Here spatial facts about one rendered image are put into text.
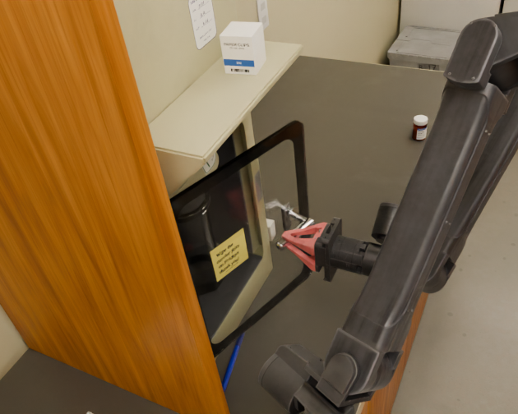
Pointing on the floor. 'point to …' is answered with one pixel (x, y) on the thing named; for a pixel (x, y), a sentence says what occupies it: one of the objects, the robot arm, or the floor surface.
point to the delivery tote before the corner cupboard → (423, 48)
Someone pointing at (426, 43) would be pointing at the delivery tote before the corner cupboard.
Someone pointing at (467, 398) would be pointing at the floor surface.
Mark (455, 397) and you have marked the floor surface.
